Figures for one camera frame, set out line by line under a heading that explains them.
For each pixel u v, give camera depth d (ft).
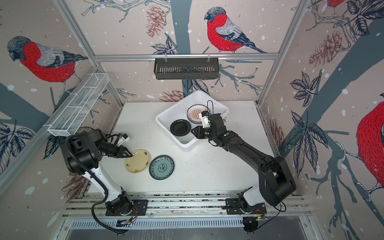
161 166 2.88
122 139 2.90
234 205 2.43
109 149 2.63
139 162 2.93
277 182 1.39
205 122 2.49
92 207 2.16
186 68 3.49
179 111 3.59
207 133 2.35
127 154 2.96
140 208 2.40
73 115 2.43
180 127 3.84
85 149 1.75
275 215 2.30
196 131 2.68
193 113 3.72
